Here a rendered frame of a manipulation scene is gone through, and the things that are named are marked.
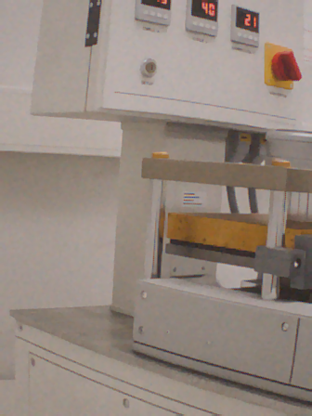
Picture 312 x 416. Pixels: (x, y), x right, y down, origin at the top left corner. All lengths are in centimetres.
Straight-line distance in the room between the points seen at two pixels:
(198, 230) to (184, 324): 11
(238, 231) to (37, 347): 27
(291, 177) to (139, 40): 25
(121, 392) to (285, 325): 21
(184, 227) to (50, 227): 52
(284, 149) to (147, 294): 19
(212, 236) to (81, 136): 52
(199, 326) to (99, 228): 66
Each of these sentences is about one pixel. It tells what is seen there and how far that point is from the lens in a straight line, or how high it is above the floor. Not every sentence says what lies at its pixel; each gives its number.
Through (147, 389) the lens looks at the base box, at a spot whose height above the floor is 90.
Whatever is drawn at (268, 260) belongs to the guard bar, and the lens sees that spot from 65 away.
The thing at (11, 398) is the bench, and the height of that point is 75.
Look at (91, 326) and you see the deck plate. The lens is 84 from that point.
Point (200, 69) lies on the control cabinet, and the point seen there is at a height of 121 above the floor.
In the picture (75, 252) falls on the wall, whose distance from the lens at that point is 129.
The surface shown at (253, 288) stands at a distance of 72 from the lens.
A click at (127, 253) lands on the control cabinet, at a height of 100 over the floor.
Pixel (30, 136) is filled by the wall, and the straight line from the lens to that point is 117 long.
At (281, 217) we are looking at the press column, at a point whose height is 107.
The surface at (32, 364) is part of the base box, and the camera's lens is 88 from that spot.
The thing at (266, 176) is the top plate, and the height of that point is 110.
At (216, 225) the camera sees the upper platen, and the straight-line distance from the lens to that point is 74.
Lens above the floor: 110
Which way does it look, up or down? 3 degrees down
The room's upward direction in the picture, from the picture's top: 4 degrees clockwise
